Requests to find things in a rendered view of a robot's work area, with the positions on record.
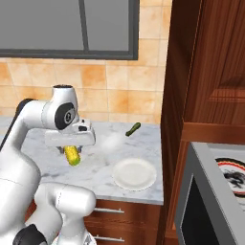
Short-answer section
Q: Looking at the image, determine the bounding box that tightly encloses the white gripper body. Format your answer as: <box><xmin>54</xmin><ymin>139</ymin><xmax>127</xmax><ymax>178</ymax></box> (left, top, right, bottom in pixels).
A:
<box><xmin>44</xmin><ymin>128</ymin><xmax>97</xmax><ymax>148</ymax></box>

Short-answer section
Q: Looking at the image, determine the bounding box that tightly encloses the yellow corn cob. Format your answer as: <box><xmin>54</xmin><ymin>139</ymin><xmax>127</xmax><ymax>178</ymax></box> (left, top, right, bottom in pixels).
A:
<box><xmin>63</xmin><ymin>145</ymin><xmax>82</xmax><ymax>167</ymax></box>

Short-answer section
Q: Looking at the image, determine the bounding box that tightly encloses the grey microwave door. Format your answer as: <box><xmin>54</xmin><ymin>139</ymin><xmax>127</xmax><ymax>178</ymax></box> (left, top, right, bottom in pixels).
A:
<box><xmin>173</xmin><ymin>141</ymin><xmax>245</xmax><ymax>245</ymax></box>

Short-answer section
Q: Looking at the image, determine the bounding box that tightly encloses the grey microwave oven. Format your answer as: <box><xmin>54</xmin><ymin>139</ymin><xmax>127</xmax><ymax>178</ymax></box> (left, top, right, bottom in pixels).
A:
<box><xmin>173</xmin><ymin>141</ymin><xmax>245</xmax><ymax>245</ymax></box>

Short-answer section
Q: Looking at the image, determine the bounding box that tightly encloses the green cucumber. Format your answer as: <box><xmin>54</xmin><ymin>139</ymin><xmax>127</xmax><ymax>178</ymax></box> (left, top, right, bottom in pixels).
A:
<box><xmin>124</xmin><ymin>122</ymin><xmax>142</xmax><ymax>138</ymax></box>

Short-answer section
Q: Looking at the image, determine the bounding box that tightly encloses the white plate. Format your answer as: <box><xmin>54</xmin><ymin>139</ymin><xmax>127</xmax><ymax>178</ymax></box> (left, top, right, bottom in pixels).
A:
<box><xmin>111</xmin><ymin>157</ymin><xmax>158</xmax><ymax>192</ymax></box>

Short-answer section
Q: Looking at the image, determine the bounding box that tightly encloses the brown wooden drawer front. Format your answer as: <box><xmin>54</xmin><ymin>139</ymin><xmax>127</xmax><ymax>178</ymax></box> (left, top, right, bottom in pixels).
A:
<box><xmin>83</xmin><ymin>221</ymin><xmax>161</xmax><ymax>245</ymax></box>
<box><xmin>85</xmin><ymin>198</ymin><xmax>163</xmax><ymax>226</ymax></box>

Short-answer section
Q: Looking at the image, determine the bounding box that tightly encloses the dark framed window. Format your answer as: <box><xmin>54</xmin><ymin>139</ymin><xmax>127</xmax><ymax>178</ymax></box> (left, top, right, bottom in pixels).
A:
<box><xmin>0</xmin><ymin>0</ymin><xmax>141</xmax><ymax>61</ymax></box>

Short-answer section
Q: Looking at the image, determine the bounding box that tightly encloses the tall brown wooden cabinet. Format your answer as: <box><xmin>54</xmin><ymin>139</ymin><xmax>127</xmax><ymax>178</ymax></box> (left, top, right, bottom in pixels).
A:
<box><xmin>155</xmin><ymin>0</ymin><xmax>245</xmax><ymax>245</ymax></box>

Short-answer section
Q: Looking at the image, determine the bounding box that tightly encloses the brown wooden cabinet door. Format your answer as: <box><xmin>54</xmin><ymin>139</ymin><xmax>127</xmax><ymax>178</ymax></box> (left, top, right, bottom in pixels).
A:
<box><xmin>183</xmin><ymin>0</ymin><xmax>245</xmax><ymax>126</ymax></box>

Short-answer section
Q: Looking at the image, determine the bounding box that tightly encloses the silver drawer handle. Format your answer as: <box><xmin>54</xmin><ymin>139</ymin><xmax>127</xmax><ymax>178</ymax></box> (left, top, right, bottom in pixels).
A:
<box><xmin>93</xmin><ymin>234</ymin><xmax>125</xmax><ymax>243</ymax></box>
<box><xmin>93</xmin><ymin>207</ymin><xmax>125</xmax><ymax>214</ymax></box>

